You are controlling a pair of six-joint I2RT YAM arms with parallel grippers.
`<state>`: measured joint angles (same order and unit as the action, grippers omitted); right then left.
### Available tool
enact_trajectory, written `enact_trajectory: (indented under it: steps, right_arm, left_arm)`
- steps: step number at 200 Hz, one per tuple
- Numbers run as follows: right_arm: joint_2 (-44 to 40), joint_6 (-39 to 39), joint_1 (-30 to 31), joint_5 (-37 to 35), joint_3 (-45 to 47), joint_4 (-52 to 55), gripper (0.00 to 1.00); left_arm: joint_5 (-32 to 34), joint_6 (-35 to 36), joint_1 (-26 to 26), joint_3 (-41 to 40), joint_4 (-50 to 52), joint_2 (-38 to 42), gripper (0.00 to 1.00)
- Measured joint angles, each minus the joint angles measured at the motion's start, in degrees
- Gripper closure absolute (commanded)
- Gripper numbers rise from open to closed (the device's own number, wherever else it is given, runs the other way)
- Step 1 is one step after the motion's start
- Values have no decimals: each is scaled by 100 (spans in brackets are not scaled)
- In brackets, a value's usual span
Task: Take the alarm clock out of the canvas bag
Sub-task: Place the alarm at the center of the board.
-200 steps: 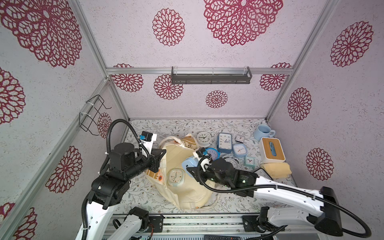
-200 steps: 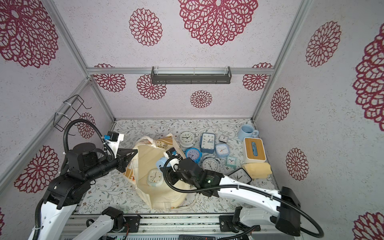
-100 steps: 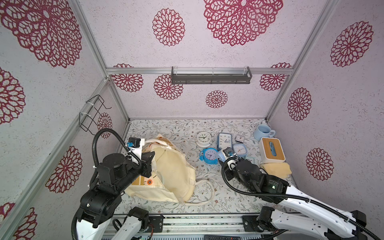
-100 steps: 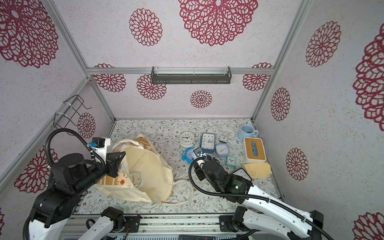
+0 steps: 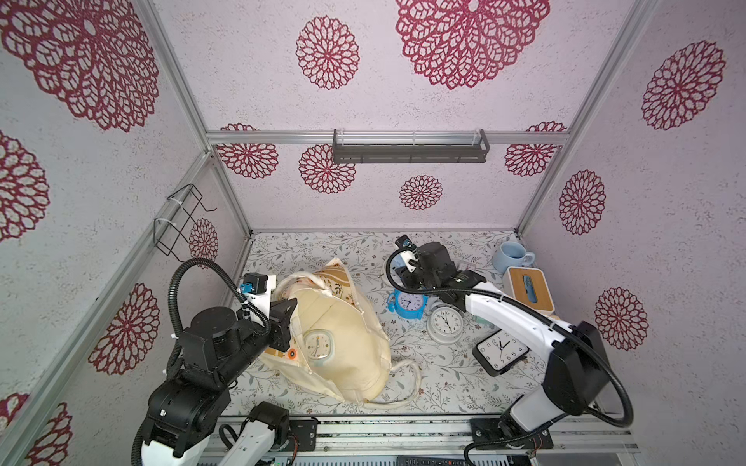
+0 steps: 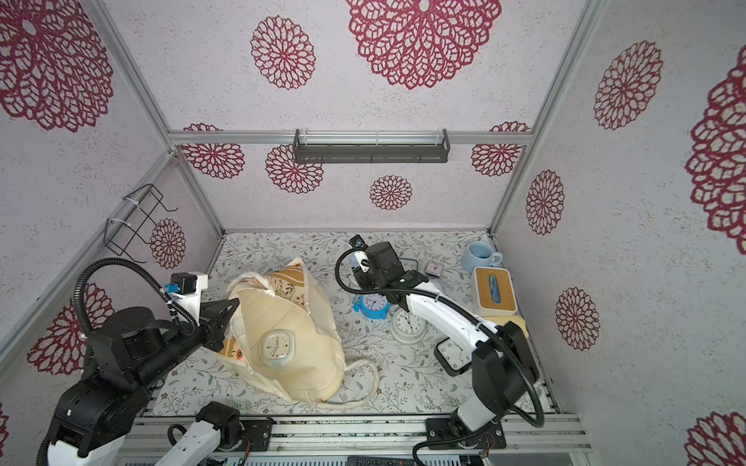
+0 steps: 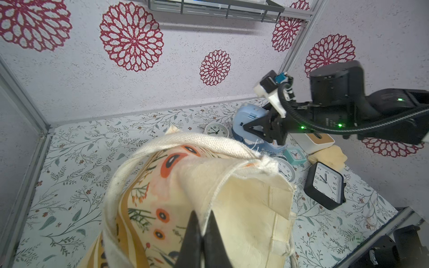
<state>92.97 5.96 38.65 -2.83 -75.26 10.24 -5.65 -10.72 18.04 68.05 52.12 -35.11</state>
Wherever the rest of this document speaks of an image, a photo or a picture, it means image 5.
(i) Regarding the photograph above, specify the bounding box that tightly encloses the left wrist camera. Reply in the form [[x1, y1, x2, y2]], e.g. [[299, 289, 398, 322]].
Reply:
[[238, 272, 277, 326]]

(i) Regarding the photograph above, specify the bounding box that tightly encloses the silver round alarm clock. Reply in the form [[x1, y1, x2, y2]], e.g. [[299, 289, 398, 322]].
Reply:
[[427, 304, 464, 345]]

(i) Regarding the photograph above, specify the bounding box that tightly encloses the bright blue round alarm clock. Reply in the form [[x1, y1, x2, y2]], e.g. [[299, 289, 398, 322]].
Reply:
[[387, 290, 429, 320]]

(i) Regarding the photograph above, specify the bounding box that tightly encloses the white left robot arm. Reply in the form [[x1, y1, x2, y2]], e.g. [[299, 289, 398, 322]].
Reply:
[[130, 298, 297, 465]]

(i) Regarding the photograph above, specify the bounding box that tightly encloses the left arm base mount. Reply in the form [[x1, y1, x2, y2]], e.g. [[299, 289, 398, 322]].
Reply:
[[267, 417, 320, 456]]

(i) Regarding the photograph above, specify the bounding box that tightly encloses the black wire wall rack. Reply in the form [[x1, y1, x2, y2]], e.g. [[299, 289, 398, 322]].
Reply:
[[152, 184, 220, 262]]

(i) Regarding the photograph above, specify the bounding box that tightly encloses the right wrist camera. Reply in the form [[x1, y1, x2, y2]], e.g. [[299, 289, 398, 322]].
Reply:
[[392, 235, 419, 273]]

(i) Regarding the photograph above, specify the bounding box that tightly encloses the black keyboard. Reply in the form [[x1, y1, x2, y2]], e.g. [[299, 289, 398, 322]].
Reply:
[[396, 456, 467, 466]]

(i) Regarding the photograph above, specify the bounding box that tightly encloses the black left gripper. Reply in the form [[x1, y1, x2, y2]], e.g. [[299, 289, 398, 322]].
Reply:
[[218, 296, 296, 384]]

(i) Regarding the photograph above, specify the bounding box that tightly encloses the black wall shelf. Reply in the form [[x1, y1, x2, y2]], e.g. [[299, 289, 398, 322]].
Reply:
[[331, 130, 491, 164]]

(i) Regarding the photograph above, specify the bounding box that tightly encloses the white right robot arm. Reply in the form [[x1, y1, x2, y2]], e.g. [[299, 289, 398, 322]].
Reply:
[[386, 236, 633, 439]]

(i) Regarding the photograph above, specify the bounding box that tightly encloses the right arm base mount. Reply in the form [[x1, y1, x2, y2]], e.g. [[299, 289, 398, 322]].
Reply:
[[469, 417, 555, 450]]

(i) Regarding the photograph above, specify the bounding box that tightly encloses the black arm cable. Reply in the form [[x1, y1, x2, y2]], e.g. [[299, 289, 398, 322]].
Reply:
[[130, 257, 272, 466], [383, 249, 635, 466]]

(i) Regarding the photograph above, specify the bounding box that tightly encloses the light blue mug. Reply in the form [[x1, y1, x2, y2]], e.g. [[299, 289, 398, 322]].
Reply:
[[492, 241, 536, 274]]

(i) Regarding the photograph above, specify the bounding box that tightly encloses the black square alarm clock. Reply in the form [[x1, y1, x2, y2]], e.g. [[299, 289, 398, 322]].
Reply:
[[472, 330, 530, 377]]

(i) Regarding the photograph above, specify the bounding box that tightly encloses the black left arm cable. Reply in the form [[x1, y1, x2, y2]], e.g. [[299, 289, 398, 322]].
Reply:
[[130, 257, 272, 466]]

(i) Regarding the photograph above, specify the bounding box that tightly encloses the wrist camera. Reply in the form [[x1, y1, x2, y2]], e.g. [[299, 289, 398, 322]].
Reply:
[[392, 235, 419, 273], [238, 272, 277, 326]]

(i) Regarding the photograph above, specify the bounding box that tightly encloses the white wooden tissue box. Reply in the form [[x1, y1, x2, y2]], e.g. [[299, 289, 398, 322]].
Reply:
[[503, 267, 556, 316]]

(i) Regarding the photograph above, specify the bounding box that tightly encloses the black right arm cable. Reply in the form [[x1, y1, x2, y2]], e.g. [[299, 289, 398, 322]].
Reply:
[[383, 249, 635, 466]]

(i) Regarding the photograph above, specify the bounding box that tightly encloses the white teal square alarm clock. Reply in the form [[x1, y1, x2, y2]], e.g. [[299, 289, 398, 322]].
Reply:
[[302, 329, 335, 364]]

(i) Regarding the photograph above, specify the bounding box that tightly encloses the cream printed canvas bag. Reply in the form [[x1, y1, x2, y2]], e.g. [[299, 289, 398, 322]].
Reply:
[[260, 258, 422, 410]]

